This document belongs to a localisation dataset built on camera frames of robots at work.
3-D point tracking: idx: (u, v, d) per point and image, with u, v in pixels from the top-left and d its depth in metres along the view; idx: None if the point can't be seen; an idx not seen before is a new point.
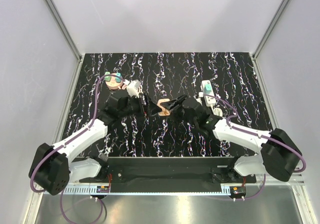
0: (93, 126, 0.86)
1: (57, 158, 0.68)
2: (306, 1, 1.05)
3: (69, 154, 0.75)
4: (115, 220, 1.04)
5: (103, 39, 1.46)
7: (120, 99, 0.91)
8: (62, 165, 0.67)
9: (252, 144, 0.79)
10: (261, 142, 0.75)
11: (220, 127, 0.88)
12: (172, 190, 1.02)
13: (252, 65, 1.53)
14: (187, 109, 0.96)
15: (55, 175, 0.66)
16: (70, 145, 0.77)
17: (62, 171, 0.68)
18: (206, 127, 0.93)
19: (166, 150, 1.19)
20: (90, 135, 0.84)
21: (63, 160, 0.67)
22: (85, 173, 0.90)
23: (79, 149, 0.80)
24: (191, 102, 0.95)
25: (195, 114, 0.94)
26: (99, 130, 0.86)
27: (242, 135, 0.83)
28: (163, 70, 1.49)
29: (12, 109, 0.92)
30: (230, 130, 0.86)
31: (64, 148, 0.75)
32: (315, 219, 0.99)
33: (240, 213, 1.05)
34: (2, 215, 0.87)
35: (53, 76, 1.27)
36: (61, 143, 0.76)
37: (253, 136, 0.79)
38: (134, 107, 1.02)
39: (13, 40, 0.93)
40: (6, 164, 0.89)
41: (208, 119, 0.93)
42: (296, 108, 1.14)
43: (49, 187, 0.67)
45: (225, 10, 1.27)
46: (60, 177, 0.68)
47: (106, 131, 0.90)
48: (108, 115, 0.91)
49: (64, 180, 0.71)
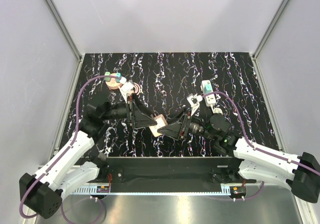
0: (76, 142, 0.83)
1: (41, 188, 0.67)
2: (305, 1, 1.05)
3: (52, 181, 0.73)
4: (115, 220, 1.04)
5: (103, 39, 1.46)
7: (98, 106, 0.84)
8: (47, 194, 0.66)
9: (280, 170, 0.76)
10: (292, 168, 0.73)
11: (242, 148, 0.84)
12: (172, 190, 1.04)
13: (252, 65, 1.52)
14: (214, 128, 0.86)
15: (43, 203, 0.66)
16: (53, 171, 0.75)
17: (50, 197, 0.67)
18: (224, 146, 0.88)
19: (166, 150, 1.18)
20: (73, 153, 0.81)
21: (47, 191, 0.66)
22: (84, 181, 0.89)
23: (64, 171, 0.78)
24: (221, 120, 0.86)
25: (220, 134, 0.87)
26: (83, 145, 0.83)
27: (268, 158, 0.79)
28: (163, 70, 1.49)
29: (11, 109, 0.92)
30: (254, 152, 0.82)
31: (46, 175, 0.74)
32: (315, 219, 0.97)
33: (240, 213, 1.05)
34: (2, 215, 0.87)
35: (53, 76, 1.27)
36: (42, 172, 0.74)
37: (283, 161, 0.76)
38: (120, 111, 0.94)
39: (13, 39, 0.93)
40: (7, 164, 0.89)
41: (227, 137, 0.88)
42: (295, 109, 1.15)
43: (41, 212, 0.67)
45: (225, 10, 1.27)
46: (49, 204, 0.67)
47: (93, 141, 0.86)
48: (92, 123, 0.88)
49: (57, 203, 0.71)
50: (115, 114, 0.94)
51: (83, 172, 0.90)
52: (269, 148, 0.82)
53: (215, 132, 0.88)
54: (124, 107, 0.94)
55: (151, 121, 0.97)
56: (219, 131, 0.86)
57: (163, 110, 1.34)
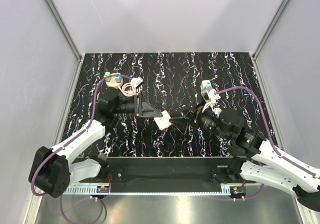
0: (91, 127, 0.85)
1: (57, 160, 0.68)
2: (305, 1, 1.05)
3: (68, 155, 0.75)
4: (115, 220, 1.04)
5: (103, 39, 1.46)
7: (110, 100, 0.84)
8: (63, 167, 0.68)
9: (304, 183, 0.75)
10: (318, 185, 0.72)
11: (267, 154, 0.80)
12: (172, 190, 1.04)
13: (252, 65, 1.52)
14: (226, 124, 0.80)
15: (56, 177, 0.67)
16: (69, 147, 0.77)
17: (62, 172, 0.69)
18: (245, 146, 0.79)
19: (166, 150, 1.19)
20: (88, 136, 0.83)
21: (63, 163, 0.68)
22: (86, 173, 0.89)
23: (77, 150, 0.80)
24: (232, 115, 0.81)
25: (234, 131, 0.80)
26: (97, 131, 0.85)
27: (293, 169, 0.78)
28: (163, 70, 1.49)
29: (12, 108, 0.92)
30: (279, 160, 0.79)
31: (63, 150, 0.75)
32: (315, 219, 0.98)
33: (240, 213, 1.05)
34: (2, 215, 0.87)
35: (53, 76, 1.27)
36: (60, 145, 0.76)
37: (308, 174, 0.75)
38: (129, 107, 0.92)
39: (13, 39, 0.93)
40: (6, 164, 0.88)
41: (249, 137, 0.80)
42: (295, 109, 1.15)
43: (50, 189, 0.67)
45: (226, 10, 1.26)
46: (60, 179, 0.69)
47: (104, 131, 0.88)
48: (104, 116, 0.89)
49: (65, 182, 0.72)
50: (124, 109, 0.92)
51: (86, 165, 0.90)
52: (294, 158, 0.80)
53: (228, 129, 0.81)
54: (133, 103, 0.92)
55: (159, 114, 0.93)
56: (232, 128, 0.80)
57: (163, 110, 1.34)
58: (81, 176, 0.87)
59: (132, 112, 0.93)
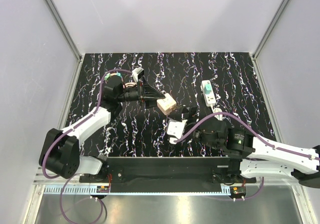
0: (97, 113, 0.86)
1: (68, 140, 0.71)
2: (305, 1, 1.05)
3: (79, 135, 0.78)
4: (116, 220, 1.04)
5: (103, 39, 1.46)
7: (114, 87, 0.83)
8: (74, 145, 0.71)
9: (303, 167, 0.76)
10: (316, 165, 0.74)
11: (261, 150, 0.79)
12: (172, 191, 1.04)
13: (252, 65, 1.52)
14: (209, 133, 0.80)
15: (68, 156, 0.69)
16: (79, 129, 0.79)
17: (73, 152, 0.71)
18: (238, 148, 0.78)
19: (166, 150, 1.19)
20: (95, 120, 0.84)
21: (74, 142, 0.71)
22: (90, 167, 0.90)
23: (86, 134, 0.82)
24: (212, 122, 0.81)
25: (220, 136, 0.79)
26: (103, 116, 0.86)
27: (290, 157, 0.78)
28: (163, 70, 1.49)
29: (12, 108, 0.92)
30: (274, 152, 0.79)
31: (73, 131, 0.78)
32: (315, 219, 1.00)
33: (240, 213, 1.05)
34: (2, 215, 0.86)
35: (53, 76, 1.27)
36: (69, 127, 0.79)
37: (304, 158, 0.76)
38: (132, 94, 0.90)
39: (13, 39, 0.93)
40: (6, 164, 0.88)
41: (240, 138, 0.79)
42: (295, 109, 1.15)
43: (62, 170, 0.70)
45: (225, 10, 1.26)
46: (71, 160, 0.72)
47: (110, 118, 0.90)
48: (109, 104, 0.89)
49: (75, 164, 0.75)
50: (128, 97, 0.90)
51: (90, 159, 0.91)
52: (285, 144, 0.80)
53: (213, 138, 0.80)
54: (136, 90, 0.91)
55: (162, 96, 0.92)
56: (217, 134, 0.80)
57: None
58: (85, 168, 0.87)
59: (136, 99, 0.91)
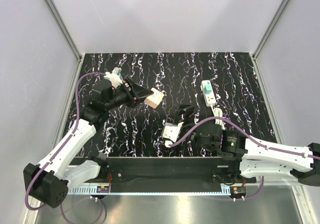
0: (77, 130, 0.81)
1: (45, 178, 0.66)
2: (305, 1, 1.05)
3: (57, 169, 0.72)
4: (115, 220, 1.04)
5: (103, 39, 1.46)
7: (102, 90, 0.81)
8: (53, 183, 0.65)
9: (297, 166, 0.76)
10: (310, 163, 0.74)
11: (254, 150, 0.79)
12: (172, 191, 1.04)
13: (252, 65, 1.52)
14: (205, 136, 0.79)
15: (50, 192, 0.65)
16: (57, 159, 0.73)
17: (56, 187, 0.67)
18: (231, 150, 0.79)
19: (166, 150, 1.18)
20: (76, 140, 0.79)
21: (52, 180, 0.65)
22: (85, 177, 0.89)
23: (68, 158, 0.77)
24: (208, 126, 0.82)
25: (216, 139, 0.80)
26: (85, 132, 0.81)
27: (283, 156, 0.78)
28: (163, 70, 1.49)
29: (12, 108, 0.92)
30: (267, 152, 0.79)
31: (50, 164, 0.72)
32: (315, 219, 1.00)
33: (240, 213, 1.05)
34: (2, 215, 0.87)
35: (53, 76, 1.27)
36: (46, 161, 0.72)
37: (298, 156, 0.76)
38: (121, 97, 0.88)
39: (13, 39, 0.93)
40: (6, 164, 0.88)
41: (233, 140, 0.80)
42: (295, 109, 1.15)
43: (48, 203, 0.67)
45: (225, 10, 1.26)
46: (56, 193, 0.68)
47: (94, 129, 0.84)
48: (94, 111, 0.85)
49: (63, 193, 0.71)
50: (117, 100, 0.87)
51: (85, 168, 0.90)
52: (278, 144, 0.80)
53: (210, 141, 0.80)
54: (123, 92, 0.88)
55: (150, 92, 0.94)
56: (213, 137, 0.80)
57: (163, 110, 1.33)
58: (81, 177, 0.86)
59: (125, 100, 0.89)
